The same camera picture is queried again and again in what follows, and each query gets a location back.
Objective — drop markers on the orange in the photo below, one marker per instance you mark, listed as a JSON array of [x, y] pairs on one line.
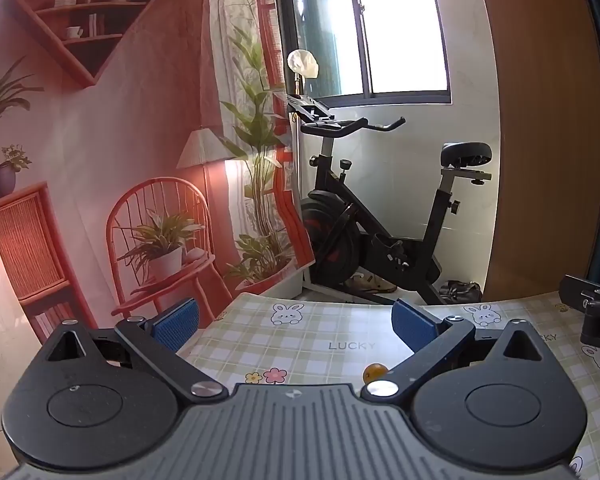
[[374, 372]]

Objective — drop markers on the printed wall tapestry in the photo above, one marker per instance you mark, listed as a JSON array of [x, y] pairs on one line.
[[105, 135]]

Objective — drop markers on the green checkered tablecloth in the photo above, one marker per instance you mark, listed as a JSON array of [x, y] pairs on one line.
[[330, 330]]

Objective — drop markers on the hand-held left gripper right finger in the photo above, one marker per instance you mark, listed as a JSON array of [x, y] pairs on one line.
[[412, 326]]

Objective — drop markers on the window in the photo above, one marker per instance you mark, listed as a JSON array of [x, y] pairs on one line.
[[405, 25]]

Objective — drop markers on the brown wooden door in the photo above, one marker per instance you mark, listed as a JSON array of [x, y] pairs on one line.
[[545, 135]]

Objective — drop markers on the white plastic bag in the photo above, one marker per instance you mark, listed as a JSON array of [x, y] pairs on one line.
[[302, 62]]

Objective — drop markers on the beige shoe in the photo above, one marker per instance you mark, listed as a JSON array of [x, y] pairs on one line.
[[375, 285]]

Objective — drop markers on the black exercise bike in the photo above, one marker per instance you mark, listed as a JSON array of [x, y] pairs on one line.
[[345, 240]]

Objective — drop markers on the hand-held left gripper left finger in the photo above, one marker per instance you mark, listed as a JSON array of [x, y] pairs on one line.
[[177, 327]]

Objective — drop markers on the black bag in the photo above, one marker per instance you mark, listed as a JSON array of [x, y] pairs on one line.
[[460, 292]]

